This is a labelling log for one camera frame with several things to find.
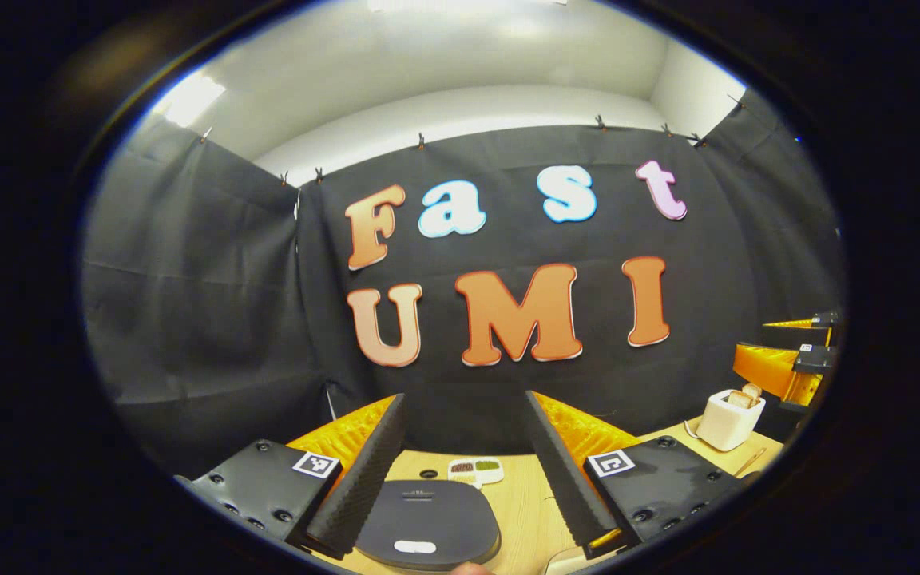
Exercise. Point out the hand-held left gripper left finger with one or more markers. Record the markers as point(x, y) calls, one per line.
point(370, 467)

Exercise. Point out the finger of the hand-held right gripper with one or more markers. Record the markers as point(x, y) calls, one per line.
point(795, 329)
point(771, 367)

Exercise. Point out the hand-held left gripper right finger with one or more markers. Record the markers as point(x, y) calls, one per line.
point(564, 479)

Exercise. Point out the dark grey rice cooker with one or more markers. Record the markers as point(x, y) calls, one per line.
point(428, 519)

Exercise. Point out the toast bread slice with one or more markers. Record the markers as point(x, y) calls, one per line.
point(753, 391)
point(739, 399)

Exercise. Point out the white toaster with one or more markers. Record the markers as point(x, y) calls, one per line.
point(727, 430)

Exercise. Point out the white divided grain dish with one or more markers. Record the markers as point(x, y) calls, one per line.
point(476, 469)

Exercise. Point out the black backdrop cloth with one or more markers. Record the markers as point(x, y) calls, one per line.
point(212, 319)

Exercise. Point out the row of backdrop clips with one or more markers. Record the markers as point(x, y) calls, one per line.
point(421, 141)

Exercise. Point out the ceiling light panel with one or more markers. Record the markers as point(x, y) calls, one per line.
point(468, 3)
point(188, 97)

